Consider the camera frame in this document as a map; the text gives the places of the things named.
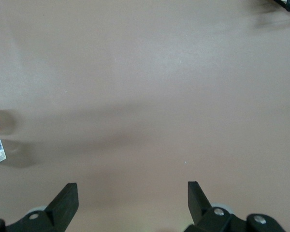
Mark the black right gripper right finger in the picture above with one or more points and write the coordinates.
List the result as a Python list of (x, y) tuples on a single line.
[(215, 215)]

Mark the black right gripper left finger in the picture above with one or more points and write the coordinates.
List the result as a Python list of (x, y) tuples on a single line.
[(50, 212)]

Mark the brown tablecloth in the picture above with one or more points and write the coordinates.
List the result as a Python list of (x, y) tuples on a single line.
[(145, 96)]

